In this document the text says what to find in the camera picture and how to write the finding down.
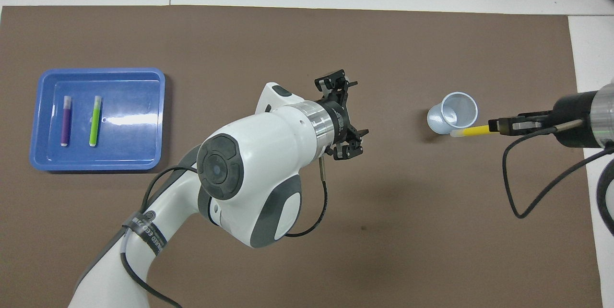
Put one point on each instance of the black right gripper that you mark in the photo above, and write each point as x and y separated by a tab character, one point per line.
573	106

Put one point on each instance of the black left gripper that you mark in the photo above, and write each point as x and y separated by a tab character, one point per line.
341	121

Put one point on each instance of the yellow marker pen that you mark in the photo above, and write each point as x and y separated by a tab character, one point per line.
472	130

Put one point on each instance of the green marker pen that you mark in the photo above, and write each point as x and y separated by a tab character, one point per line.
95	125

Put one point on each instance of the purple marker pen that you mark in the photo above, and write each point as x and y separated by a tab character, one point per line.
66	125

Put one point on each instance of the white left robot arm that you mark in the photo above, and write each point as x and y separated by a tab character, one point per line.
259	164

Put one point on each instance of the clear plastic cup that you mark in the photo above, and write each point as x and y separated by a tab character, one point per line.
439	121

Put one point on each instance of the brown table mat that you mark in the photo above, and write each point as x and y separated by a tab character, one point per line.
192	34

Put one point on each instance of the blue plastic tray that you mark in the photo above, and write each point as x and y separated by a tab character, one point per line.
124	154

